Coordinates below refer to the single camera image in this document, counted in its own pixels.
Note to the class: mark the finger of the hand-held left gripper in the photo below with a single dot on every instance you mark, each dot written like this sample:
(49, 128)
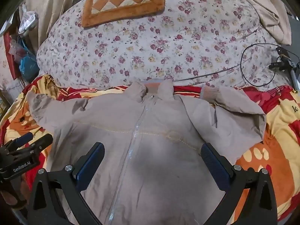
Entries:
(42, 141)
(22, 139)

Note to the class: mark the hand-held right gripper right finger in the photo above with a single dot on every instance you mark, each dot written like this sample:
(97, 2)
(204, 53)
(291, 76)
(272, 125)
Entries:
(214, 165)

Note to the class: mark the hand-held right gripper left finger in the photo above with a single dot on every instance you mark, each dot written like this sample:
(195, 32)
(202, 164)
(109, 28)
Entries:
(90, 166)

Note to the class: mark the beige zip jacket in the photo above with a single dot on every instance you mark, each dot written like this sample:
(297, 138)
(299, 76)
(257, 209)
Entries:
(150, 145)

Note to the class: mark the person's left hand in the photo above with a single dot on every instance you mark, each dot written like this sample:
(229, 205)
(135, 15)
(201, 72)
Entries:
(9, 198)

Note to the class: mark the red orange printed blanket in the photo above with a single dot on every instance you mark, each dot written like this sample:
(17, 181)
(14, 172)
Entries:
(267, 154)

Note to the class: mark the blue plastic bag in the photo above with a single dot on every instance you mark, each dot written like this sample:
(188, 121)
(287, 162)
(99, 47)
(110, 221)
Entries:
(28, 63)

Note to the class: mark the pink plastic bag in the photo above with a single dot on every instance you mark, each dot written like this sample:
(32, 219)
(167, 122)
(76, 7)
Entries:
(16, 49)

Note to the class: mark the white plastic bag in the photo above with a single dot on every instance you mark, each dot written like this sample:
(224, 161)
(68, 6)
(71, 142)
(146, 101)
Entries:
(28, 20)

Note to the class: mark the floral quilt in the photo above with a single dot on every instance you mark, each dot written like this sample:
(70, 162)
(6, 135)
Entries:
(164, 42)

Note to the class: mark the beige curtain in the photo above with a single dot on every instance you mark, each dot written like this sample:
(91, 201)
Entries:
(51, 7)

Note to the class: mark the orange checkered cushion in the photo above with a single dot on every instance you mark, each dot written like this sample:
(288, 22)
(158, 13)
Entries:
(121, 1)

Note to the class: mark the beige cloth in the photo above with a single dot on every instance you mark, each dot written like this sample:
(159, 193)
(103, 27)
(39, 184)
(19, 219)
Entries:
(269, 9)

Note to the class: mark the red frame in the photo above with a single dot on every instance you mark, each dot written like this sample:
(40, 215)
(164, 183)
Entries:
(10, 58)

